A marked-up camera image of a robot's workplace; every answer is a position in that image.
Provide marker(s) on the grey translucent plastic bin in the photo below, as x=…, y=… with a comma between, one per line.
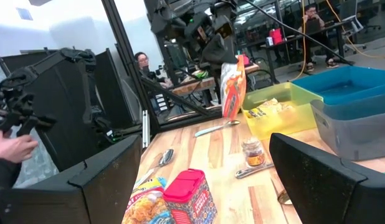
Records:
x=354, y=133

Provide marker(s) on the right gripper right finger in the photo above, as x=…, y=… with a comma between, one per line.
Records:
x=329, y=193

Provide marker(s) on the office chair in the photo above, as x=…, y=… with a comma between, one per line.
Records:
x=351, y=29

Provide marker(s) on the person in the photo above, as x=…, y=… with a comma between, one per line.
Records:
x=142, y=60
x=314, y=21

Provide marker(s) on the plain silver spoon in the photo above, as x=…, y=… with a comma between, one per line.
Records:
x=251, y=171

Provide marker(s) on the person's forearm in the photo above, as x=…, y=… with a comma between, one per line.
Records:
x=2, y=174

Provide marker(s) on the small clear glass jar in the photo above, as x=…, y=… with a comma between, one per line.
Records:
x=253, y=155

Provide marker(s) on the person's hand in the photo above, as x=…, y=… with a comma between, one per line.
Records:
x=12, y=147

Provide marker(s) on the black flat panel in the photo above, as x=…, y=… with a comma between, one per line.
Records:
x=61, y=109
x=117, y=87

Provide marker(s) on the silver metal bracket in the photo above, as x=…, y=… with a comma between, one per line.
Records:
x=145, y=127

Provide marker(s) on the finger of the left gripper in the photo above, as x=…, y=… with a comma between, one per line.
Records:
x=219, y=48

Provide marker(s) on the yellow blue-edged ramen packet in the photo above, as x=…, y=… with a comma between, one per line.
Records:
x=145, y=208

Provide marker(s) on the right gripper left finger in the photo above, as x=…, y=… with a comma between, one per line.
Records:
x=71, y=202

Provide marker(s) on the red white ramen packet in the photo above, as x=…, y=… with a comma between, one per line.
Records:
x=233, y=90

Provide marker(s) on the blue plastic bin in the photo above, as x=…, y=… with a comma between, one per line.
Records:
x=345, y=84

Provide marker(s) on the white yellow ramen packet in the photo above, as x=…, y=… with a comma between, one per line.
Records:
x=268, y=107

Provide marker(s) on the yellow translucent plastic bin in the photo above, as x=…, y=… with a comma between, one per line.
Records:
x=283, y=127

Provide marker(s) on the red container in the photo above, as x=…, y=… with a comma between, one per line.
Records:
x=276, y=35

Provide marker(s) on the wooden workbench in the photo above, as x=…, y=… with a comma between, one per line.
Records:
x=192, y=87

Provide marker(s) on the red-lidded spice tin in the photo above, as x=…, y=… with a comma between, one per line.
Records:
x=189, y=199

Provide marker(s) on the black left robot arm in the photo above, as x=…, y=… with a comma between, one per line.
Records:
x=167, y=15

